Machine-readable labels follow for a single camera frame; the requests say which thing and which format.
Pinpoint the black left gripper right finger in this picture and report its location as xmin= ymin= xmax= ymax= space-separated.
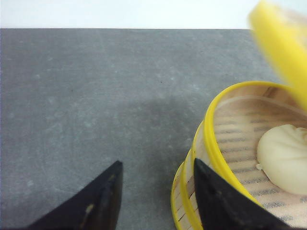
xmin=194 ymin=158 xmax=291 ymax=230

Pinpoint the white steamed bun yellow top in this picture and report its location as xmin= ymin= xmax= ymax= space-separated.
xmin=257 ymin=124 xmax=307 ymax=195

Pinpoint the bamboo steamer basket one bun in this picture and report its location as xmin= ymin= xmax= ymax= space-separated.
xmin=171 ymin=81 xmax=307 ymax=230

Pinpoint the bamboo steamer lid yellow rim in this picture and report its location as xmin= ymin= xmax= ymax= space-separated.
xmin=248 ymin=0 xmax=307 ymax=109

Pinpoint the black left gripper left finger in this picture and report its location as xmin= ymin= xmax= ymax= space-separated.
xmin=27 ymin=161 xmax=123 ymax=230

